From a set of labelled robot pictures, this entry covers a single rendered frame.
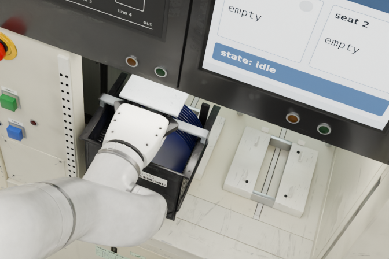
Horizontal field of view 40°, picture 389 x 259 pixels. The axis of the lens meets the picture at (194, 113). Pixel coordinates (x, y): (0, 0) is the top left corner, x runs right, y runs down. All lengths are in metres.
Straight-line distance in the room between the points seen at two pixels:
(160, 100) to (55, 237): 0.48
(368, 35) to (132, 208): 0.40
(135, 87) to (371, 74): 0.48
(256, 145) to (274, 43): 0.74
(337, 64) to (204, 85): 0.21
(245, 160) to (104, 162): 0.60
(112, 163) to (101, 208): 0.16
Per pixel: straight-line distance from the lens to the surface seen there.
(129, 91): 1.04
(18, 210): 0.57
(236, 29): 0.76
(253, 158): 1.45
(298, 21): 0.72
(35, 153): 1.26
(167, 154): 1.19
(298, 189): 1.43
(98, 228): 0.78
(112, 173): 0.91
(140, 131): 0.98
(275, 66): 0.78
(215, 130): 1.48
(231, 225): 1.37
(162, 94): 1.04
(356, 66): 0.75
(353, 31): 0.72
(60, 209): 0.64
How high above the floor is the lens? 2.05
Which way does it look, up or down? 50 degrees down
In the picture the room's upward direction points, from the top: 11 degrees clockwise
